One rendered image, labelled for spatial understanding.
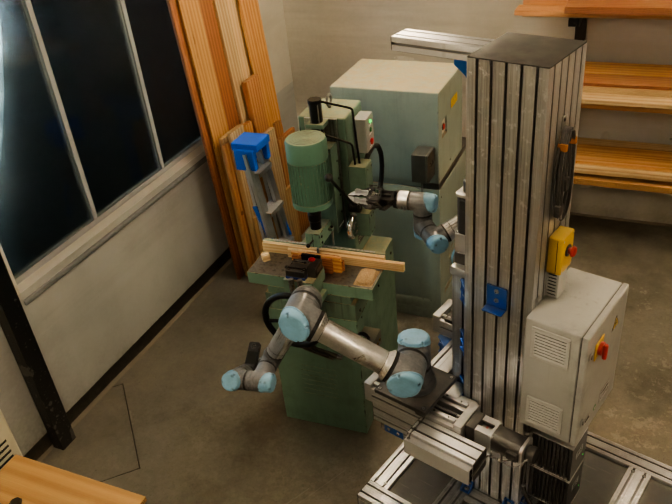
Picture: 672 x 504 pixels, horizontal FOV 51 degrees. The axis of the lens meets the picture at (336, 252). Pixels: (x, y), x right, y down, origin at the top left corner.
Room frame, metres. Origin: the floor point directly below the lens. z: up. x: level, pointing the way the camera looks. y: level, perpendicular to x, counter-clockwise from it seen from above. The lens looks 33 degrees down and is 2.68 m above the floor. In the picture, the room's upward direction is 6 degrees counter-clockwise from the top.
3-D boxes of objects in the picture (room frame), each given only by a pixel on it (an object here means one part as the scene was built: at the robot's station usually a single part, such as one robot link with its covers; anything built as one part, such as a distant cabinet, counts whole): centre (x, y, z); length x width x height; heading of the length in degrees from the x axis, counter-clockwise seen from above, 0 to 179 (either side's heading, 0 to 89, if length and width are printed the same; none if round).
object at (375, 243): (2.84, 0.03, 0.76); 0.57 x 0.45 x 0.09; 156
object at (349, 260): (2.68, -0.04, 0.92); 0.55 x 0.02 x 0.04; 66
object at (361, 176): (2.86, -0.15, 1.23); 0.09 x 0.08 x 0.15; 156
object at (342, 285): (2.63, 0.11, 0.87); 0.61 x 0.30 x 0.06; 66
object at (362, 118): (2.96, -0.18, 1.40); 0.10 x 0.06 x 0.16; 156
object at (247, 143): (3.58, 0.35, 0.58); 0.27 x 0.25 x 1.16; 65
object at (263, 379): (2.03, 0.33, 0.85); 0.11 x 0.11 x 0.08; 71
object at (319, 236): (2.74, 0.07, 1.03); 0.14 x 0.07 x 0.09; 156
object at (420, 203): (2.41, -0.36, 1.32); 0.11 x 0.08 x 0.09; 66
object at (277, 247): (2.74, 0.06, 0.93); 0.60 x 0.02 x 0.05; 66
